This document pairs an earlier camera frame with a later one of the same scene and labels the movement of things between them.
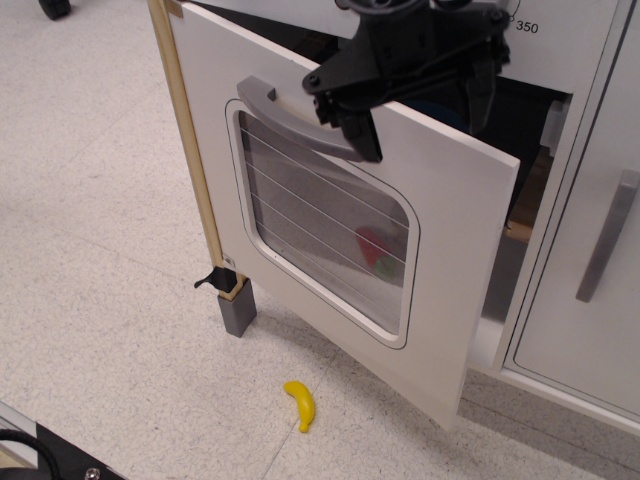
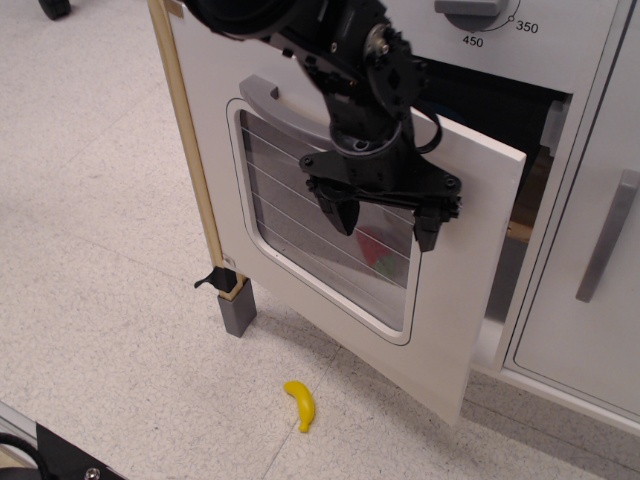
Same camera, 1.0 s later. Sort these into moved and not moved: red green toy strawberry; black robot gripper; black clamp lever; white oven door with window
Moved: black robot gripper
Not moved: red green toy strawberry; white oven door with window; black clamp lever
